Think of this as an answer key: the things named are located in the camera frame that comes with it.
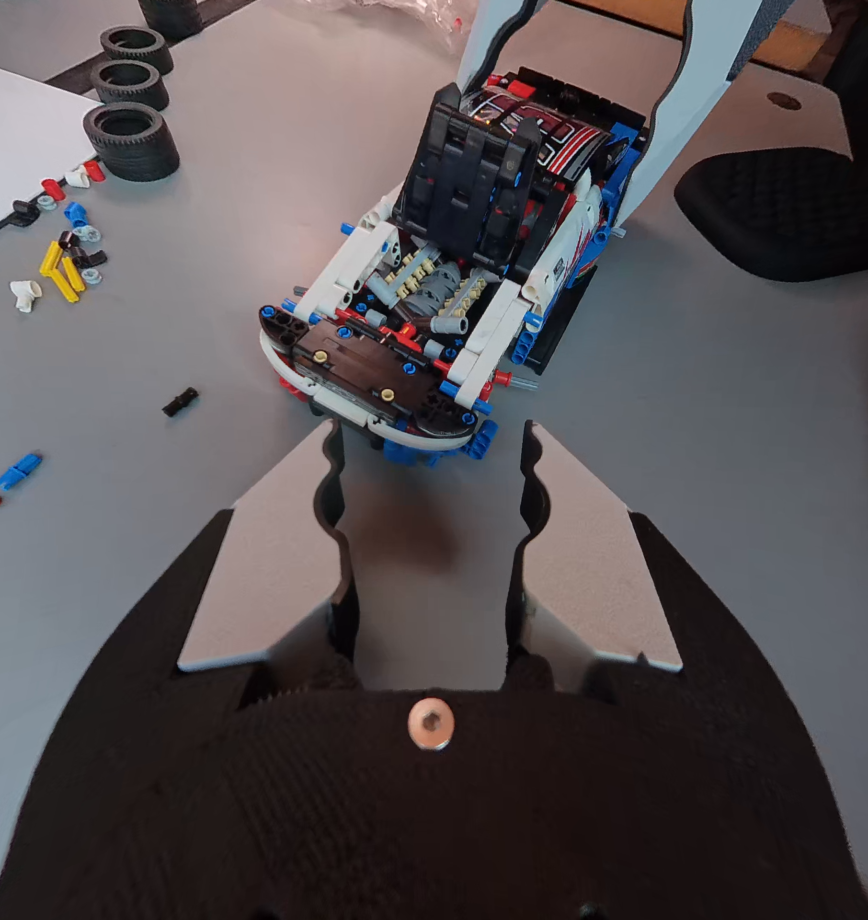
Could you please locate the grey desk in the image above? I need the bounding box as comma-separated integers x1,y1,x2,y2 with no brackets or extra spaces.
0,0,868,920

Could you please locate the black mesh office chair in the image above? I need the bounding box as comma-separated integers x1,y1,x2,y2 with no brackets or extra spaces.
674,0,868,283

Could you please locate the wooden desk panel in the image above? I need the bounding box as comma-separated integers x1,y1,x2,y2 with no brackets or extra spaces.
555,0,832,74

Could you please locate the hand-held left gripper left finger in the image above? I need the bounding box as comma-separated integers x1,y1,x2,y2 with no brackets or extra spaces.
179,420,361,672

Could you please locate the blue brick pin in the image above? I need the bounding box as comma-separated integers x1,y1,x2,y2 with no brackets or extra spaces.
0,452,44,492

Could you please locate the white book stand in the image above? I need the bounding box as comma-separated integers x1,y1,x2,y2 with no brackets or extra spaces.
0,60,106,247

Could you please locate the clear plastic bag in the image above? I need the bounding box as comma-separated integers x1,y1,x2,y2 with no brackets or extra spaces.
330,0,478,56

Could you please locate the yellow brick beam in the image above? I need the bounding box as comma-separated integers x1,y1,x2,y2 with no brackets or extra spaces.
39,240,87,303

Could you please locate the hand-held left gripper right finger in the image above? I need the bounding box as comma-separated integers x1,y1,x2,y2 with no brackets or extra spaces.
504,420,684,672

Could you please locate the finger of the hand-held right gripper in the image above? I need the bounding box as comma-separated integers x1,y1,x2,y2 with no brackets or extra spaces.
611,0,767,225
454,0,551,99

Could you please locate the building brick toy car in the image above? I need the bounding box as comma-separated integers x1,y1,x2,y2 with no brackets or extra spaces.
258,65,652,470

